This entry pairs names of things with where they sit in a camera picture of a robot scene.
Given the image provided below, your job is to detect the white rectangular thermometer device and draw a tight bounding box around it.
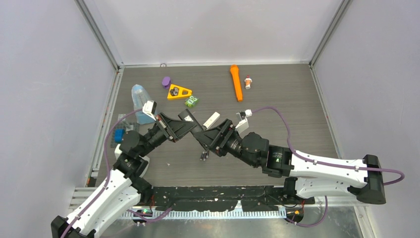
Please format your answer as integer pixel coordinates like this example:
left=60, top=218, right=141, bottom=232
left=202, top=112, right=220, bottom=130

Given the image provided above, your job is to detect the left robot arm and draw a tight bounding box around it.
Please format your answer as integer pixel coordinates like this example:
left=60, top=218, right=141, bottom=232
left=51, top=113, right=196, bottom=238

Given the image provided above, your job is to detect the blue lego brick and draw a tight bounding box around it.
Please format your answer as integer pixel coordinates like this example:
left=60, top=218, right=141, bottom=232
left=113, top=129, right=125, bottom=144

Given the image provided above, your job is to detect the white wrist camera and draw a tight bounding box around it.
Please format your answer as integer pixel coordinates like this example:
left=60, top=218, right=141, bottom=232
left=235, top=109, right=253, bottom=134
left=142, top=100, right=157, bottom=121

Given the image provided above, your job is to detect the black remote control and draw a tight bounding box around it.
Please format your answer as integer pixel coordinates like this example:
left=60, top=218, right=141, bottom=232
left=178, top=109, right=204, bottom=135

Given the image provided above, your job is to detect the purple cylinder toy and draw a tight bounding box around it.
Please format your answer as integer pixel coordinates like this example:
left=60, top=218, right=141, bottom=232
left=161, top=76, right=172, bottom=89

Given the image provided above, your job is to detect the blue transparent plastic container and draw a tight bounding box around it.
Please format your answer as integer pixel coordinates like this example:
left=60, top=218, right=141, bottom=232
left=131, top=84, right=157, bottom=124

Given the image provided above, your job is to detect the grey lego baseplate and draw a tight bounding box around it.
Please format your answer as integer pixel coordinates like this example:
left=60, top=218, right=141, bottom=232
left=108, top=116, right=140, bottom=148

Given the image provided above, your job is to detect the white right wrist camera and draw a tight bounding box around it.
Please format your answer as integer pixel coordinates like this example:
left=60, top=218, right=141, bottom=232
left=235, top=109, right=253, bottom=134

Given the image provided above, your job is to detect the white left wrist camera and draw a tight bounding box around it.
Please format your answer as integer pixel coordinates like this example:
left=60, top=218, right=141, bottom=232
left=142, top=100, right=157, bottom=121

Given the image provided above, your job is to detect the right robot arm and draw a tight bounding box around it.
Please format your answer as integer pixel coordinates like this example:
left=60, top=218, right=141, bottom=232
left=194, top=119, right=386, bottom=205

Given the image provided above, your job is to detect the yellow triangle shape toy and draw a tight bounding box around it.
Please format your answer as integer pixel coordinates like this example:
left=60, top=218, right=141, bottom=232
left=167, top=84, right=193, bottom=100

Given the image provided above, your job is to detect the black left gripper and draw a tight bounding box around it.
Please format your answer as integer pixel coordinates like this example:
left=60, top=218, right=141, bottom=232
left=138, top=112, right=197, bottom=157

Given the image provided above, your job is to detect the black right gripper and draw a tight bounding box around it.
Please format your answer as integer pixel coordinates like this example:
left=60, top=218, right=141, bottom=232
left=193, top=119, right=259, bottom=168

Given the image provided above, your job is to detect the green owl toy block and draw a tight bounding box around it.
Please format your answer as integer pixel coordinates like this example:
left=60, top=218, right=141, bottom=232
left=185, top=95, right=199, bottom=108

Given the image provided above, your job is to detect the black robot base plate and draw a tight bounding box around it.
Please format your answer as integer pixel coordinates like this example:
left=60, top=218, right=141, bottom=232
left=140, top=185, right=315, bottom=212

